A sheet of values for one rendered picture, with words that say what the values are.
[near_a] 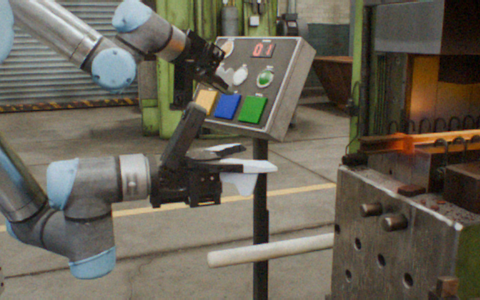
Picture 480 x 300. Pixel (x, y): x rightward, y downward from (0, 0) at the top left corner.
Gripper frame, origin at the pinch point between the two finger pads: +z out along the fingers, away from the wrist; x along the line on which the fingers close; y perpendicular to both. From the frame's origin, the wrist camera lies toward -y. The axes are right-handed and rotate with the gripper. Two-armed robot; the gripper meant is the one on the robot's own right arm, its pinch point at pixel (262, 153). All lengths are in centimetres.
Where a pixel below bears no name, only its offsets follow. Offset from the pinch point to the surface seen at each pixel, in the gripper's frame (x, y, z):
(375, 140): 1.4, -1.0, 22.5
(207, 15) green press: -466, -44, 118
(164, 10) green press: -479, -50, 71
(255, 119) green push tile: -40.6, 1.4, 14.4
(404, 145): 1.5, 0.4, 29.4
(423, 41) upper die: 3.1, -19.5, 30.7
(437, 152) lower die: 7.4, 0.8, 32.5
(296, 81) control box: -42, -8, 27
